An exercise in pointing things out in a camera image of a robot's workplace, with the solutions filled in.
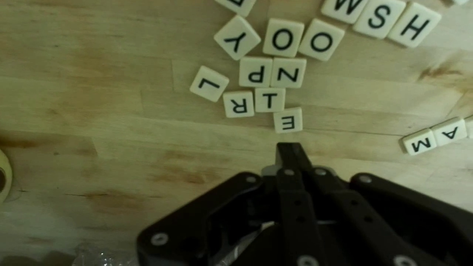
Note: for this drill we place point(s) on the cream letter tile P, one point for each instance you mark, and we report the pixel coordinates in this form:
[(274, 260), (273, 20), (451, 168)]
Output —
[(255, 73)]

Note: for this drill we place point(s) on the cream letter tile R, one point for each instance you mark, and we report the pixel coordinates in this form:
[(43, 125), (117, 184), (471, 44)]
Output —
[(239, 104)]

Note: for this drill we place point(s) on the cream letter tile O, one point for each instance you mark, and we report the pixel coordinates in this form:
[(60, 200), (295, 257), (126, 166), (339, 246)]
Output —
[(283, 39), (321, 41)]

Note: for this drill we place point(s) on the crushed clear plastic bottle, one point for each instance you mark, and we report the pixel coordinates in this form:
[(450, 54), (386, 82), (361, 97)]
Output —
[(101, 258)]

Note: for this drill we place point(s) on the cream letter tile W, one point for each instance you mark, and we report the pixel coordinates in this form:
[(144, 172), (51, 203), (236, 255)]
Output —
[(345, 8)]

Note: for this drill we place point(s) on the cream letter tile M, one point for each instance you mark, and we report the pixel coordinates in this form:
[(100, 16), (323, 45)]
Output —
[(419, 143)]

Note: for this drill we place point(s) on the cream letter tile L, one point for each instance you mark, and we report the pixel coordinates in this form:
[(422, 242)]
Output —
[(209, 84)]

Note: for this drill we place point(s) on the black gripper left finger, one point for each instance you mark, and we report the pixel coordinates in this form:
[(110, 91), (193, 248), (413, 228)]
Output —
[(290, 208)]

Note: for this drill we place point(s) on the cream letter tile Y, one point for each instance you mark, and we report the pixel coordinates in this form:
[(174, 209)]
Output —
[(237, 38)]

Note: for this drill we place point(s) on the cream letter tile U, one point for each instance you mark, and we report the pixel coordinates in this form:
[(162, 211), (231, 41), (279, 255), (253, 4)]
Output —
[(459, 2)]

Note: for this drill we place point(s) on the cream letter tile S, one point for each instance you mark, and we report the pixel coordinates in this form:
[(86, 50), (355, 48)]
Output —
[(379, 17)]

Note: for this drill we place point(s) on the cream letter tile N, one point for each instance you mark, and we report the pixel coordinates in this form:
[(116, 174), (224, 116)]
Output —
[(287, 73)]

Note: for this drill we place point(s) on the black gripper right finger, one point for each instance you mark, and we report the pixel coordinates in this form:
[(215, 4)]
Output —
[(375, 223)]

